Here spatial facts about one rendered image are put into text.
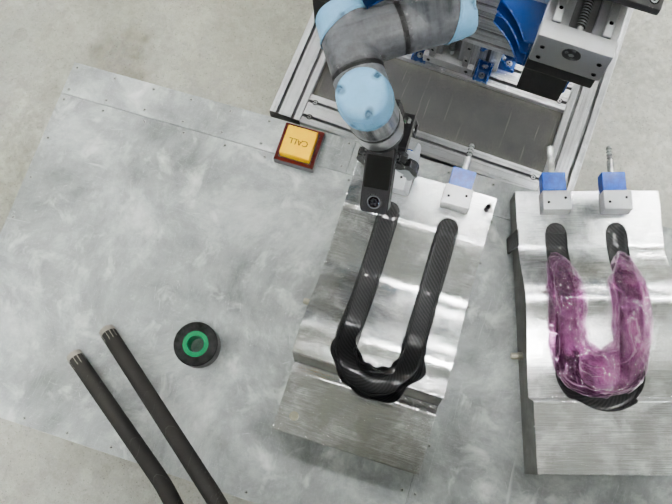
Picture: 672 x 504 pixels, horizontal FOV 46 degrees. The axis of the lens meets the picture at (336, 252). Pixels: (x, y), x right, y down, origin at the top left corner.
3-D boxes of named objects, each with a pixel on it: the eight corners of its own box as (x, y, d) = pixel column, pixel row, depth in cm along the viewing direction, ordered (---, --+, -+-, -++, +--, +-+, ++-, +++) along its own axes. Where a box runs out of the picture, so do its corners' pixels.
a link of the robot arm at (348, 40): (385, 9, 118) (407, 75, 116) (312, 29, 118) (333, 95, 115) (387, -21, 111) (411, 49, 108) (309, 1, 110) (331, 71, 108)
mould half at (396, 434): (358, 176, 154) (357, 149, 141) (489, 213, 151) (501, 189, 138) (275, 429, 142) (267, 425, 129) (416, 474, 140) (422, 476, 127)
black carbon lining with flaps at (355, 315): (379, 202, 145) (380, 184, 136) (465, 226, 144) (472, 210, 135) (321, 386, 137) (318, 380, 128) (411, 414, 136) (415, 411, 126)
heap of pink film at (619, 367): (538, 252, 143) (547, 240, 136) (638, 251, 143) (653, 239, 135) (547, 399, 136) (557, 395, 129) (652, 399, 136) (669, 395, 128)
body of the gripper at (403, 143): (421, 127, 131) (412, 101, 120) (407, 176, 131) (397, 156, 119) (377, 117, 133) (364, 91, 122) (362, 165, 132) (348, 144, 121)
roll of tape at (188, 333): (186, 375, 145) (182, 373, 142) (171, 335, 147) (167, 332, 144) (227, 358, 146) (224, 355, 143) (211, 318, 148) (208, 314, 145)
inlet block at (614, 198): (591, 151, 151) (599, 140, 146) (617, 151, 151) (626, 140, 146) (596, 218, 148) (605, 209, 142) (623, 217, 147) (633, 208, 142)
